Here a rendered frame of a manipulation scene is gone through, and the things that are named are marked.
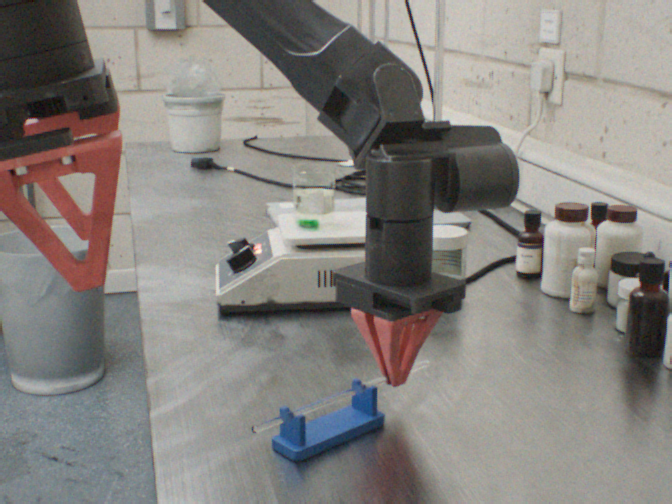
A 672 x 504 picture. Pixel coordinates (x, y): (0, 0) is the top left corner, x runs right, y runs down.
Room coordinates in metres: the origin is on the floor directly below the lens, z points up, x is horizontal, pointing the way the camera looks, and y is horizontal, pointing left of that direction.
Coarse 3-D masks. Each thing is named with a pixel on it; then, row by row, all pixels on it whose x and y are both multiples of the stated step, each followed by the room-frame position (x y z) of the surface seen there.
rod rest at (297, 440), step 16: (352, 384) 0.73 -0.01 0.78; (352, 400) 0.73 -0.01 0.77; (368, 400) 0.72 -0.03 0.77; (304, 416) 0.66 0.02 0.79; (336, 416) 0.71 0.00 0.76; (352, 416) 0.71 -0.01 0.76; (368, 416) 0.71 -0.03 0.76; (384, 416) 0.72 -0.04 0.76; (288, 432) 0.67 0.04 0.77; (304, 432) 0.66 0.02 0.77; (320, 432) 0.68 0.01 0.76; (336, 432) 0.68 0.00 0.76; (352, 432) 0.69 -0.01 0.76; (288, 448) 0.66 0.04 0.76; (304, 448) 0.66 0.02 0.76; (320, 448) 0.67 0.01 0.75
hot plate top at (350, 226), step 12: (288, 216) 1.11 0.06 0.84; (336, 216) 1.11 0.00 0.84; (348, 216) 1.11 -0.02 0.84; (360, 216) 1.11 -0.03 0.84; (288, 228) 1.05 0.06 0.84; (336, 228) 1.05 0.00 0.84; (348, 228) 1.05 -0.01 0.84; (360, 228) 1.05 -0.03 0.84; (288, 240) 1.01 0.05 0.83; (300, 240) 1.01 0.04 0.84; (312, 240) 1.01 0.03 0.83; (324, 240) 1.01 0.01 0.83; (336, 240) 1.01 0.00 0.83; (348, 240) 1.01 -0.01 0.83; (360, 240) 1.01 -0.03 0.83
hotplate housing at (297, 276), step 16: (272, 240) 1.07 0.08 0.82; (288, 256) 1.00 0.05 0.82; (304, 256) 1.01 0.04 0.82; (320, 256) 1.01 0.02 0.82; (336, 256) 1.01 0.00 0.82; (352, 256) 1.01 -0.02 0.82; (256, 272) 1.00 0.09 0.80; (272, 272) 1.00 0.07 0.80; (288, 272) 1.00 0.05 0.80; (304, 272) 1.00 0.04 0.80; (320, 272) 1.00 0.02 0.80; (224, 288) 0.99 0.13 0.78; (240, 288) 0.99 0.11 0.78; (256, 288) 0.99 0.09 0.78; (272, 288) 1.00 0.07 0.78; (288, 288) 1.00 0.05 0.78; (304, 288) 1.00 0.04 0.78; (320, 288) 1.00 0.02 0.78; (224, 304) 0.99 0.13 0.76; (240, 304) 1.00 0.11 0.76; (256, 304) 1.00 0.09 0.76; (272, 304) 1.00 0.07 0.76; (288, 304) 1.00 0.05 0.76; (304, 304) 1.00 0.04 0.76; (320, 304) 1.01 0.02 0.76; (336, 304) 1.01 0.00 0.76
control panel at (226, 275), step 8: (256, 240) 1.11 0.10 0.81; (264, 240) 1.09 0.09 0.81; (264, 248) 1.05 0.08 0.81; (256, 256) 1.04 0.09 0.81; (264, 256) 1.02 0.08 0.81; (272, 256) 1.01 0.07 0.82; (224, 264) 1.08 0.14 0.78; (256, 264) 1.01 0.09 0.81; (224, 272) 1.05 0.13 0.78; (232, 272) 1.03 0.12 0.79; (240, 272) 1.01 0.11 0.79; (224, 280) 1.02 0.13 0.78; (232, 280) 1.00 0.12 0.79
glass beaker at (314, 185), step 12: (300, 168) 1.04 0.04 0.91; (312, 168) 1.03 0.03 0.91; (324, 168) 1.04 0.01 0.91; (336, 168) 1.06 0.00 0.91; (300, 180) 1.04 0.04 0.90; (312, 180) 1.03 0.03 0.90; (324, 180) 1.04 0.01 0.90; (300, 192) 1.04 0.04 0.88; (312, 192) 1.03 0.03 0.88; (324, 192) 1.04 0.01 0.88; (300, 204) 1.04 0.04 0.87; (312, 204) 1.03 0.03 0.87; (324, 204) 1.04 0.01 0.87; (300, 216) 1.04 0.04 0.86; (312, 216) 1.03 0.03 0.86; (324, 216) 1.04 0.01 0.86; (300, 228) 1.04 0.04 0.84; (312, 228) 1.03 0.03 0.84; (324, 228) 1.04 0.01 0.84
